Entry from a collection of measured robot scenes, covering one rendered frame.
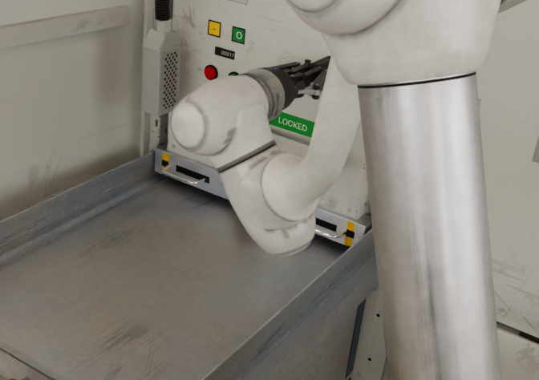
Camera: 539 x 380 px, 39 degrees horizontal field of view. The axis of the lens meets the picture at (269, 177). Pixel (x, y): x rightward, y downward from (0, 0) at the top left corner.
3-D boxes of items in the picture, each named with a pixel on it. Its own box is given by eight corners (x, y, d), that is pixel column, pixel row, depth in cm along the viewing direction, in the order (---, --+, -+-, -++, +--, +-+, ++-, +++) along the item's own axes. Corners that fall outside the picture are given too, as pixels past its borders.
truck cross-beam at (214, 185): (361, 252, 156) (365, 226, 153) (154, 171, 179) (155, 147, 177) (371, 242, 160) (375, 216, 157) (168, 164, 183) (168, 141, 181)
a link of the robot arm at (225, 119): (208, 86, 126) (244, 157, 127) (146, 111, 114) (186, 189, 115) (253, 58, 119) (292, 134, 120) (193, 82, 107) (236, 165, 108)
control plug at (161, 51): (158, 118, 160) (160, 36, 152) (139, 111, 162) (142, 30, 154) (180, 108, 166) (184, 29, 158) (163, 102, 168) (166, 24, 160)
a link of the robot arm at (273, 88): (266, 136, 123) (285, 126, 128) (272, 82, 119) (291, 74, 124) (220, 120, 127) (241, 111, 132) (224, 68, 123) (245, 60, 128)
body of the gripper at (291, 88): (241, 107, 131) (270, 95, 138) (284, 121, 127) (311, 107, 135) (245, 66, 128) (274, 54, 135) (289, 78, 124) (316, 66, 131)
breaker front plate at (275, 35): (352, 228, 155) (391, -8, 134) (164, 157, 176) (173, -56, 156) (355, 225, 156) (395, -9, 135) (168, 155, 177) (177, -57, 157)
